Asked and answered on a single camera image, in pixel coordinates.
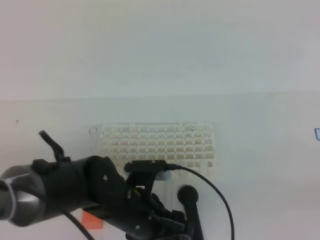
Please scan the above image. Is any black round-headed stand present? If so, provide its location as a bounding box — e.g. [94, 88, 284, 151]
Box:
[177, 185, 204, 240]

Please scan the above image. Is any clear test tube in rack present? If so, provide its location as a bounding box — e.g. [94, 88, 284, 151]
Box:
[88, 127, 98, 134]

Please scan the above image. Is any white test tube rack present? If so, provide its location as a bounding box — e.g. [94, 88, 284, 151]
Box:
[99, 122, 216, 178]

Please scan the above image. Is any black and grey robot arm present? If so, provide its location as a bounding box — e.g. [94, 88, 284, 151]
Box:
[0, 156, 203, 240]

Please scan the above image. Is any black camera cable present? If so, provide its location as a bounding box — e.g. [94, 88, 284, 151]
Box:
[166, 163, 236, 240]

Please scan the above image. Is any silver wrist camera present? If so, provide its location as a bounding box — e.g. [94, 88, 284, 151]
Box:
[124, 160, 172, 181]

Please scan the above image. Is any orange cube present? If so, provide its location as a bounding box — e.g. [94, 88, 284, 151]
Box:
[81, 210, 104, 230]

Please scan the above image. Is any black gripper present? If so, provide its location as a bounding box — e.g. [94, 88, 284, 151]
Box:
[99, 174, 201, 240]

